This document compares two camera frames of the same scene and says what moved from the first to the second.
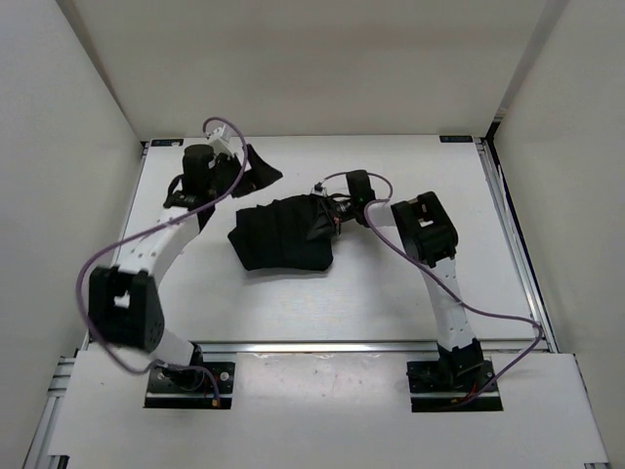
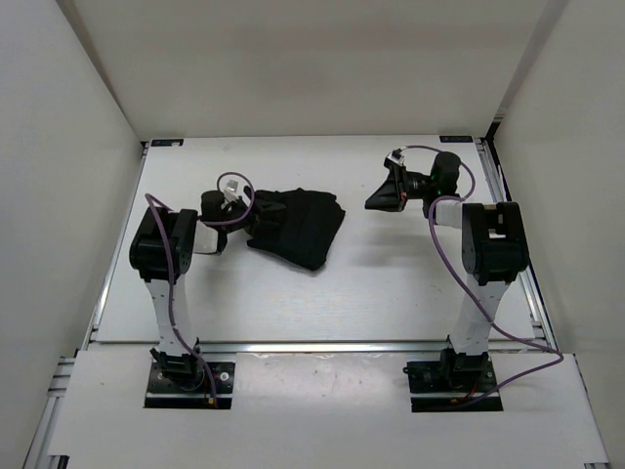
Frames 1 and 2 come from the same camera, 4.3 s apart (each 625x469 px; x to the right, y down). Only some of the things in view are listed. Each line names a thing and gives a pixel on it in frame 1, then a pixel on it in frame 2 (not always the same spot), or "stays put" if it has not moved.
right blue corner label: [456, 139] stays put
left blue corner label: [166, 142] stays put
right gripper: [325, 227] -> [393, 195]
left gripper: [263, 176] -> [240, 203]
